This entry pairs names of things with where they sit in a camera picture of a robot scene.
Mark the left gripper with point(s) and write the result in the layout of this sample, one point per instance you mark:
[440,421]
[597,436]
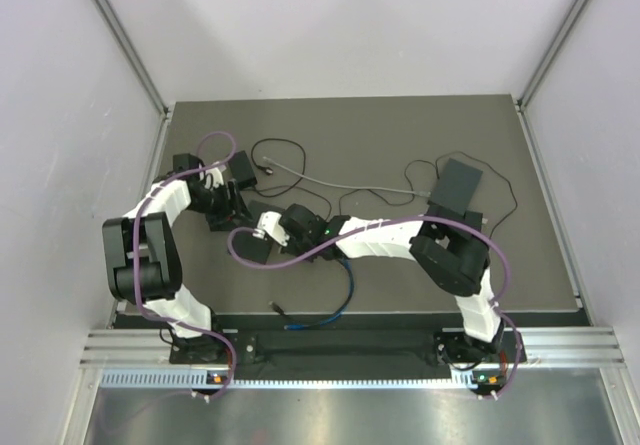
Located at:
[233,208]

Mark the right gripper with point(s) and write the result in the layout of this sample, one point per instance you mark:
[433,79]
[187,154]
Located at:
[290,246]

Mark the black power adapter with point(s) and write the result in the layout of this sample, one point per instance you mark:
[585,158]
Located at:
[242,171]
[473,219]

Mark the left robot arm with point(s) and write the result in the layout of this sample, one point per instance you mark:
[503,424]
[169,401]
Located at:
[142,259]

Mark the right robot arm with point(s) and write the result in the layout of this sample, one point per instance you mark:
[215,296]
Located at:
[449,247]

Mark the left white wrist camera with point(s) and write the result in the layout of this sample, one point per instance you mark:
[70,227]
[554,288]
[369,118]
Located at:
[213,178]

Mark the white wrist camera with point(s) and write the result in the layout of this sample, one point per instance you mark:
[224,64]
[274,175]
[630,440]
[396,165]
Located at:
[213,178]
[268,226]

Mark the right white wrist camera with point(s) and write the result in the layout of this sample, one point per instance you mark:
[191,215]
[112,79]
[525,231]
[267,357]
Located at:
[268,226]

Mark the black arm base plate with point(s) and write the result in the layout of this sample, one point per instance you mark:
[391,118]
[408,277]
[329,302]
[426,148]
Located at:
[351,345]

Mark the slotted grey cable duct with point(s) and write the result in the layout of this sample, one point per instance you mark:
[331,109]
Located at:
[205,379]

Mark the left aluminium frame post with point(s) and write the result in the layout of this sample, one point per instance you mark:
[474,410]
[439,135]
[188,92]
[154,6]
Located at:
[125,44]

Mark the aluminium frame post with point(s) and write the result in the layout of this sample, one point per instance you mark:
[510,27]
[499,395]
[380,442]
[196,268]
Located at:
[556,45]
[125,44]

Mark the aluminium front frame rail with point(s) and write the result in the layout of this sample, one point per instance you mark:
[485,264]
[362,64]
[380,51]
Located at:
[572,347]

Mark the right aluminium frame post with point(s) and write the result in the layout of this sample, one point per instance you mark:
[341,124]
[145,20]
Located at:
[556,45]

